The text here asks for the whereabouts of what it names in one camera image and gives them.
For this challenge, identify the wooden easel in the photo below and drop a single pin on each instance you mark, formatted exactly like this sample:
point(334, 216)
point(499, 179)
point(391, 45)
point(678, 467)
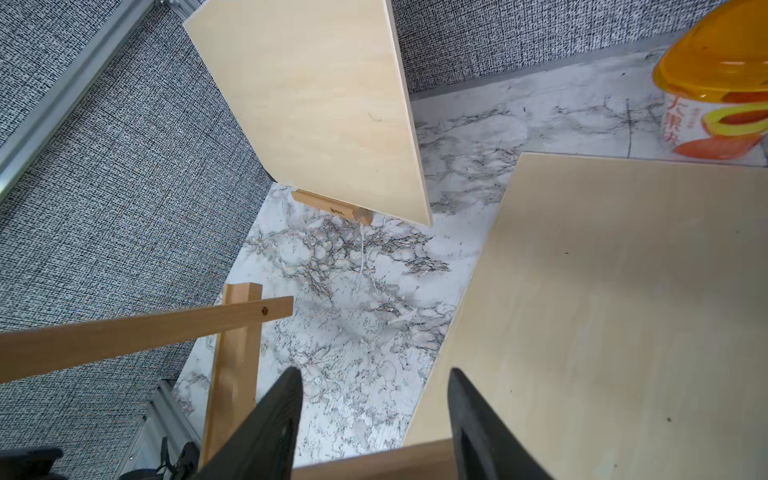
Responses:
point(232, 393)
point(341, 209)

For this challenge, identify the orange lidded snack cup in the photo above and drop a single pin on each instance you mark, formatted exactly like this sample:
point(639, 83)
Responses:
point(714, 84)

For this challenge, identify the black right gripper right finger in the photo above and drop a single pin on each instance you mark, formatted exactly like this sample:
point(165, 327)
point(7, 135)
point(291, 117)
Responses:
point(484, 447)

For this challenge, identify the light wooden board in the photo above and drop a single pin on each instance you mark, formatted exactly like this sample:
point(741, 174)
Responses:
point(319, 90)
point(616, 320)

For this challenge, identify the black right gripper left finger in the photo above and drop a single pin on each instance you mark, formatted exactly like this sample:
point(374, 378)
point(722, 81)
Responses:
point(263, 447)

